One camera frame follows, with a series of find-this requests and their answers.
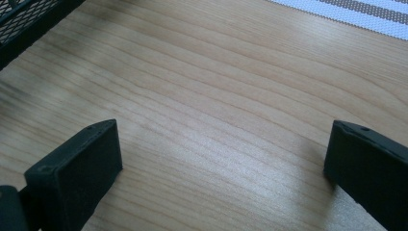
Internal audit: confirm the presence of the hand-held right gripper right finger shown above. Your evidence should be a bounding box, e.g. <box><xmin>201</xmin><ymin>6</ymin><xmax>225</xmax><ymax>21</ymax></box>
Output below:
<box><xmin>323</xmin><ymin>119</ymin><xmax>408</xmax><ymax>231</ymax></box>

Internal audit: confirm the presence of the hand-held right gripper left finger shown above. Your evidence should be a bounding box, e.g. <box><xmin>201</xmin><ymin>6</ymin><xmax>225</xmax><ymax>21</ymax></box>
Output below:
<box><xmin>24</xmin><ymin>118</ymin><xmax>123</xmax><ymax>231</ymax></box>

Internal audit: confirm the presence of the white grey striped woven mat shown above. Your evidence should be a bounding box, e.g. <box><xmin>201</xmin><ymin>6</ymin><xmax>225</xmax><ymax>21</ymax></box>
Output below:
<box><xmin>265</xmin><ymin>0</ymin><xmax>408</xmax><ymax>41</ymax></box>

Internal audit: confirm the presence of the black metal mesh basket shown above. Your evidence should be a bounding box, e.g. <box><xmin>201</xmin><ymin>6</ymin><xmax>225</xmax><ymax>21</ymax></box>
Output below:
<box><xmin>0</xmin><ymin>0</ymin><xmax>87</xmax><ymax>71</ymax></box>

